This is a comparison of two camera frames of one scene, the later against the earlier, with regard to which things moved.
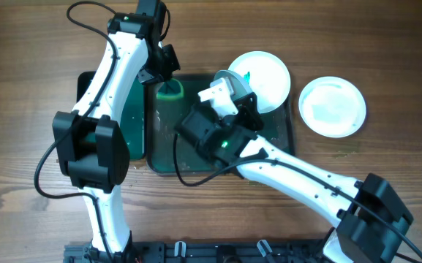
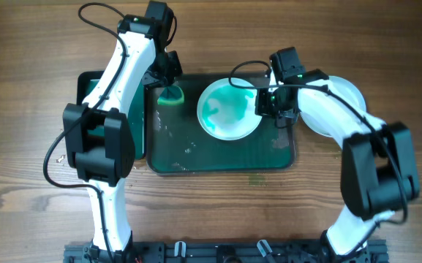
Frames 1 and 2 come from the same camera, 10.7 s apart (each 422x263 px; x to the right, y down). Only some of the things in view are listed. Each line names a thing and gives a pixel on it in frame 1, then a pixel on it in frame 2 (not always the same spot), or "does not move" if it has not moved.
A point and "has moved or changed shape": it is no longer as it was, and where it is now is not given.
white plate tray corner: (268, 76) has moved or changed shape
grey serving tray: (169, 153) does not move
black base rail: (230, 251) does not move
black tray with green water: (133, 114) does not move
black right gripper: (249, 110) to (262, 108)
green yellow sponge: (170, 90) has moved or changed shape
